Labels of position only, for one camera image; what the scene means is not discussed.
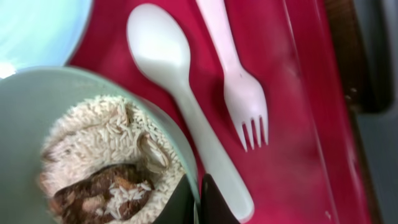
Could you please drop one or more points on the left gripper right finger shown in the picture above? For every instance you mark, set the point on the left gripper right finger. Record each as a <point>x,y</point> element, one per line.
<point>214,209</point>

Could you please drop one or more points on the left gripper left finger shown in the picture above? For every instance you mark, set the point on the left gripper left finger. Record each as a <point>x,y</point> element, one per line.
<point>180,207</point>

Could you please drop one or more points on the rice and food leftovers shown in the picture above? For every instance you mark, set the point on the rice and food leftovers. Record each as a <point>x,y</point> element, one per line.
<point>106,161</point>

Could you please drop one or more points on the pink plastic fork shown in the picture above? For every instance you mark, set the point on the pink plastic fork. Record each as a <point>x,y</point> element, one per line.
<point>243,94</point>

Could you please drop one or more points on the white plastic spoon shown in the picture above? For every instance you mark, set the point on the white plastic spoon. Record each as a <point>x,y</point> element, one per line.
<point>161,52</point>

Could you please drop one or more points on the green bowl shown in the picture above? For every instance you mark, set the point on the green bowl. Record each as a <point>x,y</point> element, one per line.
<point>31,100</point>

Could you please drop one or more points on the light blue plate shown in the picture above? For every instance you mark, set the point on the light blue plate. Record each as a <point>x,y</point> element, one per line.
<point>41,32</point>

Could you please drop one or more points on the red serving tray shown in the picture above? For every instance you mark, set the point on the red serving tray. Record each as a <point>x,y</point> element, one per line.
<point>309,171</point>

